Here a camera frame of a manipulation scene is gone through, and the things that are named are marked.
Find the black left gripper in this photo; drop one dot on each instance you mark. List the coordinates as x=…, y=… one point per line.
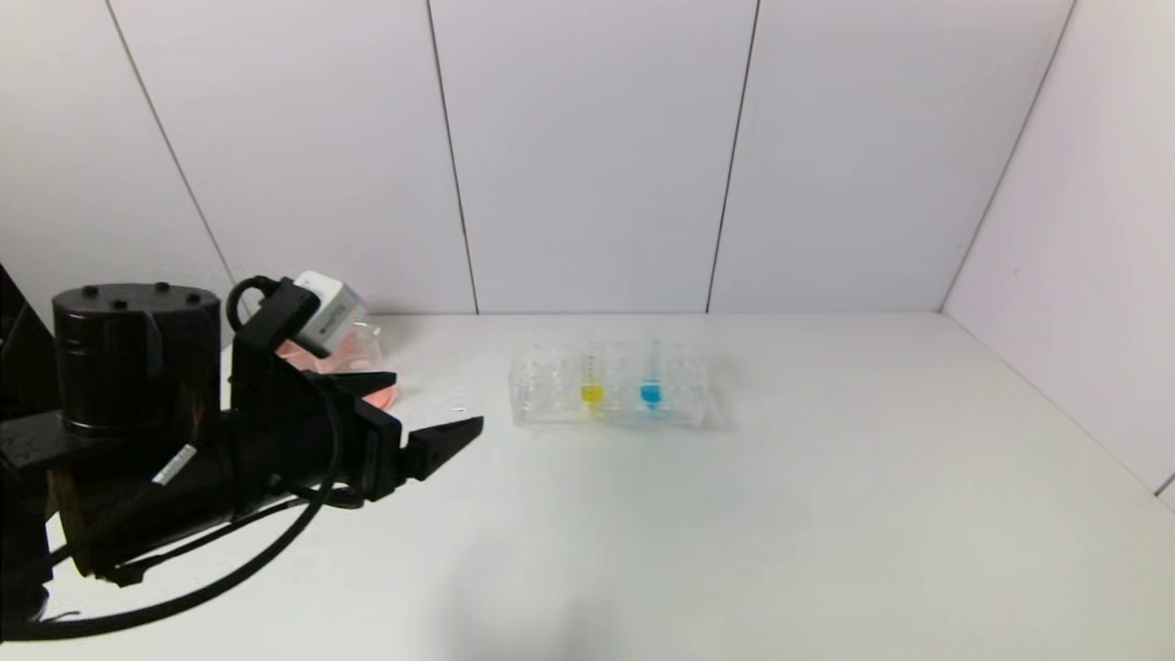
x=379, y=452

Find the test tube with yellow pigment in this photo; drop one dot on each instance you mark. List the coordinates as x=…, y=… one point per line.
x=592, y=395

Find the clear glass beaker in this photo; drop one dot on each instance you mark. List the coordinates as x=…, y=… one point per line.
x=387, y=402

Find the test tube with blue pigment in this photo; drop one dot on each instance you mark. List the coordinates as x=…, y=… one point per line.
x=651, y=395

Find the clear acrylic test tube rack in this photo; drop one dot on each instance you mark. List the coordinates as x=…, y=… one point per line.
x=684, y=408

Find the pink plastic bowl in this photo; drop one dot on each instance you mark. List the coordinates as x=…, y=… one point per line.
x=294, y=353

